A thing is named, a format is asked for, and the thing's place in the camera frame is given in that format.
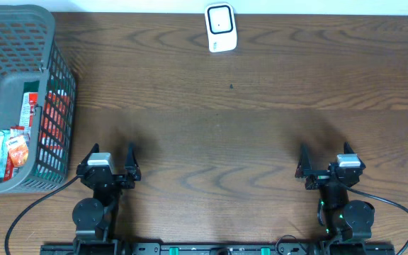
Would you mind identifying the large red snack bag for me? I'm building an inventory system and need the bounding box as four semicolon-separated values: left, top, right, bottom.
18;90;70;150

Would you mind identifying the grey plastic mesh basket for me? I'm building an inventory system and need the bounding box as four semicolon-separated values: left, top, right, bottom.
0;5;77;193

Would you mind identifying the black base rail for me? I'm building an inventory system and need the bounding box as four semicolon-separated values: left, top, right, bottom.
40;242;396;255

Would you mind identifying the green white packet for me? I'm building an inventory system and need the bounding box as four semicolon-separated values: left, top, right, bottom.
23;81;40;93

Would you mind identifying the white barcode scanner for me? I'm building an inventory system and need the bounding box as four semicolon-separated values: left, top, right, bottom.
205;3;237;53

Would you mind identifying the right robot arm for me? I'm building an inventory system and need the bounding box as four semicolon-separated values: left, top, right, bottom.
295;142;375;254

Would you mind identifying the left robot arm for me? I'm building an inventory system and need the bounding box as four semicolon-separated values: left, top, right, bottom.
72;144;141;255

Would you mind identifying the slim red stick packet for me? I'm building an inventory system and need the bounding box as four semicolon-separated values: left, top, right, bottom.
4;126;28;181

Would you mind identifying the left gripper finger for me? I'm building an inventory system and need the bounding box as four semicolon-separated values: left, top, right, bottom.
81;143;99;165
124;143;141;181

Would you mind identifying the small orange snack packet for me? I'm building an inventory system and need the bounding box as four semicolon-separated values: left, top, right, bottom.
6;135;28;167

